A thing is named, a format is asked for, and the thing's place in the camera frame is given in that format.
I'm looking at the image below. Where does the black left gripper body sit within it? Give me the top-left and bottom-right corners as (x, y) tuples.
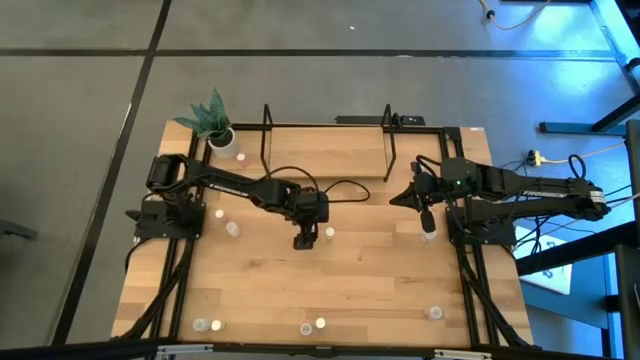
(298, 190), (332, 225)

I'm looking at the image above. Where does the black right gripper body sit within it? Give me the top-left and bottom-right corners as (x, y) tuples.
(412, 166), (447, 212)

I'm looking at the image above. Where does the green plant in white pot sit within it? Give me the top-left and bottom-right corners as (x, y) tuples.
(173, 87), (240, 160)

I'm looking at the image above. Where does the white board with blue print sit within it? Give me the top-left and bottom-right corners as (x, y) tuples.
(514, 225), (574, 296)

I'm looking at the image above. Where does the black desk beam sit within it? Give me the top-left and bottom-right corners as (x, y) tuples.
(515, 219), (640, 277)

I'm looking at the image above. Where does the teal desk foot bar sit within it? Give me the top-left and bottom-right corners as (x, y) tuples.
(538, 121), (629, 136)

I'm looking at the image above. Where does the grey furniture foot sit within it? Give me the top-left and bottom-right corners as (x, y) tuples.
(0, 218), (39, 241)

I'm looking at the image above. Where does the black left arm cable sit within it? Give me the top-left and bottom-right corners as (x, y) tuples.
(259, 164), (372, 205)

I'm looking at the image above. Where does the wooden shelf with black frame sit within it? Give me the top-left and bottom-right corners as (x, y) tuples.
(259, 103), (397, 184)

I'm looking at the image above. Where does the white frame bracket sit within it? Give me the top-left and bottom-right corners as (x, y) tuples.
(433, 348), (494, 360)
(157, 343), (215, 359)

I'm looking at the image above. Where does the beige power cable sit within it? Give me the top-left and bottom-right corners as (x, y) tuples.
(542, 142), (627, 165)

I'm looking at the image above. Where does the beige floor cable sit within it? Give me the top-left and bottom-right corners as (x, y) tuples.
(477, 0), (552, 31)

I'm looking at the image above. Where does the black desk frame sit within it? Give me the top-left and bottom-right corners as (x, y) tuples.
(588, 0), (640, 134)

